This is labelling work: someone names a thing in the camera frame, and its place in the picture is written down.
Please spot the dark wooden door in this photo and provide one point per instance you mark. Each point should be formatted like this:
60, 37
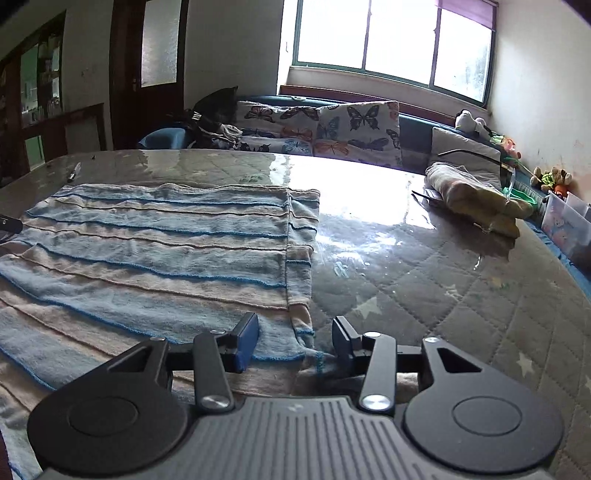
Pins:
146, 65

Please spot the black white pen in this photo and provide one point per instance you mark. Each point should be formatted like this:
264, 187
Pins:
74, 173

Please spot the right butterfly pillow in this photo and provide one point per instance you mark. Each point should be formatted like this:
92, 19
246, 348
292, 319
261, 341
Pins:
364, 132

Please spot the blue sofa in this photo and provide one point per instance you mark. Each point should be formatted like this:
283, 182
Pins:
416, 139

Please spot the white plush toy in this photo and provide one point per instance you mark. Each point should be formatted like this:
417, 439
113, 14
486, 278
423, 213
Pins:
468, 124

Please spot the black bag on sofa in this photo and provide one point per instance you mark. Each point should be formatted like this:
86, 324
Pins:
209, 123

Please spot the dark wooden cabinet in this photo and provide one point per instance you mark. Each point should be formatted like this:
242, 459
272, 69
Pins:
36, 126

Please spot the blue striped sweater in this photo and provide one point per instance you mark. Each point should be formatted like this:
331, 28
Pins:
98, 268

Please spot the grey cushion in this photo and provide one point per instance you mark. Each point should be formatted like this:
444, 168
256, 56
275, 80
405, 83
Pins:
482, 161

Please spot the brown plush toy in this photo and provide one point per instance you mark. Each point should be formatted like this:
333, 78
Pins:
555, 180

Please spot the folded yellow floral cloth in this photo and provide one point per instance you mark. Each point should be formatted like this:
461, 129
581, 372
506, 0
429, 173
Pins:
466, 195

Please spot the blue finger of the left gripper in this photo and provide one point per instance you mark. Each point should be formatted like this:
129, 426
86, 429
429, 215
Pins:
10, 225

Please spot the butterfly pillow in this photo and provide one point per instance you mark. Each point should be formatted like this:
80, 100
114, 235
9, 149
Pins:
283, 130
364, 132

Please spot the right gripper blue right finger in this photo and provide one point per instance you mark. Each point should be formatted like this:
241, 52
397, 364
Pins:
352, 349

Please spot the left butterfly pillow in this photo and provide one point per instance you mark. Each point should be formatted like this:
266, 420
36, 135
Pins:
283, 130

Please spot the clear plastic storage box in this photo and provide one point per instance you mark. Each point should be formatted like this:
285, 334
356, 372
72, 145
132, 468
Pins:
567, 224

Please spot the orange green plush toy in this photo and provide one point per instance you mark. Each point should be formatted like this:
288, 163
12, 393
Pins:
508, 145

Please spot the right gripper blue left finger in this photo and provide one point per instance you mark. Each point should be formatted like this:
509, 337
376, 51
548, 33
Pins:
236, 346

